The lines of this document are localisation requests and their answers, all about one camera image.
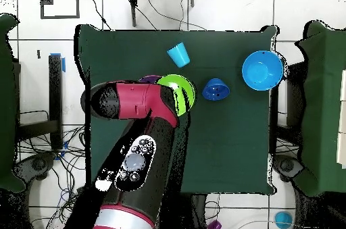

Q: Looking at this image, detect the lime green bowl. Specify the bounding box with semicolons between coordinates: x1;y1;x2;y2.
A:
156;74;197;117

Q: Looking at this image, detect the purple bowl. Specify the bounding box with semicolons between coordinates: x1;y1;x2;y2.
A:
137;74;162;84

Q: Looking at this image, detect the small dark blue bowl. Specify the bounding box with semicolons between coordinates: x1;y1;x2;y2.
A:
201;78;231;101

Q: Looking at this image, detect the light blue cup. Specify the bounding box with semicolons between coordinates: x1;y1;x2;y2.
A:
274;210;294;229
166;41;191;69

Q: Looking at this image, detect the dark green table cloth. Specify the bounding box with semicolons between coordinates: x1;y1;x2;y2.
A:
73;24;279;195

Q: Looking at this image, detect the light blue bowl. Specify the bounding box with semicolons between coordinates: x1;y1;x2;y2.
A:
241;50;285;91

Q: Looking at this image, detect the black tripod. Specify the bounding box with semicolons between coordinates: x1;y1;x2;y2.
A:
121;0;195;28

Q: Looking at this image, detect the purple cup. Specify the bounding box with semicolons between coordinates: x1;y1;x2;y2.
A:
206;219;222;229

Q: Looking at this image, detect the black grey floor device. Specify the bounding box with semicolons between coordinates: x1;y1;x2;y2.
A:
11;153;56;184
272;154;305;182

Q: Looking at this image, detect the green cloth side table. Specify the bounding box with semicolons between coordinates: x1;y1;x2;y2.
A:
291;20;346;197
0;14;26;193

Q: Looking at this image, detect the black metal frame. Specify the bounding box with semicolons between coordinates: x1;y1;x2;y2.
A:
11;53;66;151

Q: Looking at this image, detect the tangle of cables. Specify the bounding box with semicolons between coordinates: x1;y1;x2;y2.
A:
13;126;87;229

